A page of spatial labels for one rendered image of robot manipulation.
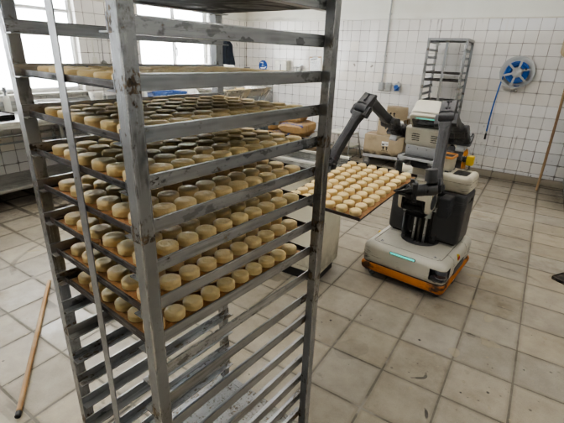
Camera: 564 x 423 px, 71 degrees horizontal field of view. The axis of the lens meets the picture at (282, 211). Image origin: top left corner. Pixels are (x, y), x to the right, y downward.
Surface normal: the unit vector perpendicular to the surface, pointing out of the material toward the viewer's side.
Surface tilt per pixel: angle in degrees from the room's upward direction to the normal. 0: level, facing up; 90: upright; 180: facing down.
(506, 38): 90
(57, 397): 0
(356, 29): 90
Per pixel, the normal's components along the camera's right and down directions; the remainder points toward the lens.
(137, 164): 0.78, 0.26
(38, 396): 0.04, -0.93
